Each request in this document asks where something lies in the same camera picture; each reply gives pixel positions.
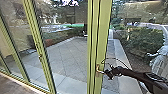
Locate metal lever door handle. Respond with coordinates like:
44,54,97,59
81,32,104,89
95,63,107,77

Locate dark green shrub bed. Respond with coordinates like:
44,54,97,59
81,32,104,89
119,27,165,60

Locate white outdoor chair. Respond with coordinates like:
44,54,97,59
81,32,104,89
82,29,89,39

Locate red shrub bed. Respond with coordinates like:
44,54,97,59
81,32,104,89
28,33,68,48

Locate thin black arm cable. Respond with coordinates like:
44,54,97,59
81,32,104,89
101,57,133,70

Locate small dark frame handle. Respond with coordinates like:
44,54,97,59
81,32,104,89
37,53,44,62

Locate green framed glass window wall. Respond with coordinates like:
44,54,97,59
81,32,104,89
0,0,98,94

